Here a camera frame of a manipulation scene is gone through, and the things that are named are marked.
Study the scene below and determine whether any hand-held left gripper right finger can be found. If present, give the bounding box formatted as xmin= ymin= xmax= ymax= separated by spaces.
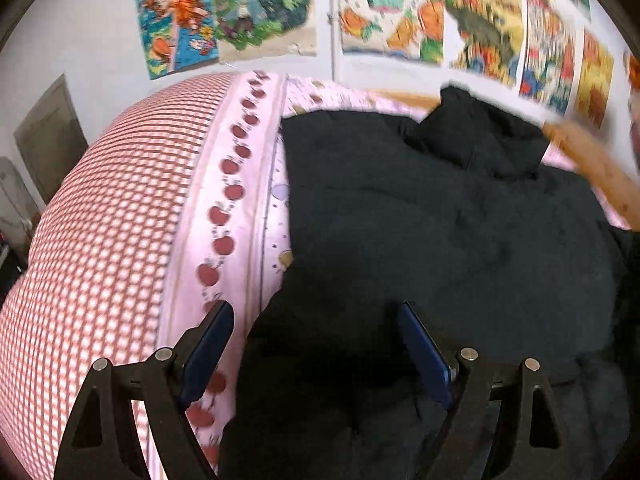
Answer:
xmin=397 ymin=301 xmax=586 ymax=480

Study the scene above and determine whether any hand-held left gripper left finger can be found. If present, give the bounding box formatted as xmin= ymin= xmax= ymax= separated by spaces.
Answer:
xmin=52 ymin=300 xmax=236 ymax=480

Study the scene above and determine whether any black garment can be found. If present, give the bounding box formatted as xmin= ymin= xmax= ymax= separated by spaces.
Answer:
xmin=218 ymin=85 xmax=640 ymax=480

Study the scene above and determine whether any pink printed quilt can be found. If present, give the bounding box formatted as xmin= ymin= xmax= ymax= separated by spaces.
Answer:
xmin=0 ymin=72 xmax=632 ymax=480

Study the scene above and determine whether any yellow cartoon poster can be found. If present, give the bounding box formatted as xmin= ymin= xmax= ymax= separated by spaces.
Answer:
xmin=574 ymin=29 xmax=616 ymax=130

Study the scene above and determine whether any busy town poster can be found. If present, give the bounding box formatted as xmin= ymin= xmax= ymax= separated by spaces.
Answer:
xmin=518 ymin=0 xmax=587 ymax=112

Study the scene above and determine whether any orange-haired swimmer blue poster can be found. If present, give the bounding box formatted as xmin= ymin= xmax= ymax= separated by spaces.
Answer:
xmin=136 ymin=0 xmax=222 ymax=81

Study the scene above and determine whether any yellow field landscape poster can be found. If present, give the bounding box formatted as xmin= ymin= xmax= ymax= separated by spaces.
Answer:
xmin=444 ymin=0 xmax=527 ymax=89

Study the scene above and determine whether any orange fish poster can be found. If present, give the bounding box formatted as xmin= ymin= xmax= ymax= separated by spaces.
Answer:
xmin=336 ymin=0 xmax=447 ymax=67

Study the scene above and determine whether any blonde character poster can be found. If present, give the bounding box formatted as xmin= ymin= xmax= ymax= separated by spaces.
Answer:
xmin=209 ymin=0 xmax=319 ymax=64

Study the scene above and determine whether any grey metal wall panel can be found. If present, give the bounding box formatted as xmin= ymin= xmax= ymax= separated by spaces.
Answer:
xmin=13 ymin=73 xmax=90 ymax=204

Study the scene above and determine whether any white wall conduit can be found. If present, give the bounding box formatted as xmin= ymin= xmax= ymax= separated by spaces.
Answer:
xmin=327 ymin=0 xmax=342 ymax=82

